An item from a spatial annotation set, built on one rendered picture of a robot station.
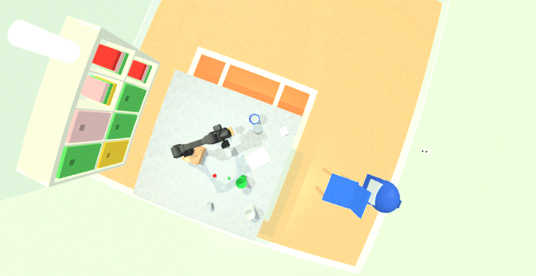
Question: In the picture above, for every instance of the blue mug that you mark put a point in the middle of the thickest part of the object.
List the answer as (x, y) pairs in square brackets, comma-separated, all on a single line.
[(254, 118)]

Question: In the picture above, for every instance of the white paper cup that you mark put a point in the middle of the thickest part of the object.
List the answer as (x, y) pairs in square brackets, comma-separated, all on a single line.
[(250, 212)]

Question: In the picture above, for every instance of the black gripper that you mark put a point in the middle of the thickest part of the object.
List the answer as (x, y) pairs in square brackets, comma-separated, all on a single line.
[(225, 143)]

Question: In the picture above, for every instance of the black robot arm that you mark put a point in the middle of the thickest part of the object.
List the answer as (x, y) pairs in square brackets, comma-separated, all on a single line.
[(187, 150)]

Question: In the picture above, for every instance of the green cup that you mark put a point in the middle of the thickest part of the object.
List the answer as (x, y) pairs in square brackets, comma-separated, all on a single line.
[(241, 182)]

